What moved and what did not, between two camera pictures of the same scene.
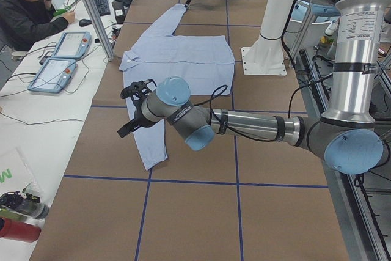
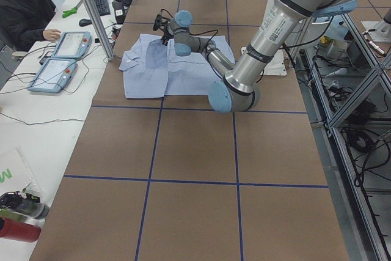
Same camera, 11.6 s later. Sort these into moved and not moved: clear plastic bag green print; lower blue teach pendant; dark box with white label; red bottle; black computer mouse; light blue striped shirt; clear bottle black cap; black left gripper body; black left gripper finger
Moved: black left gripper finger; light blue striped shirt; black left gripper body
Not moved: clear bottle black cap; dark box with white label; lower blue teach pendant; clear plastic bag green print; black computer mouse; red bottle
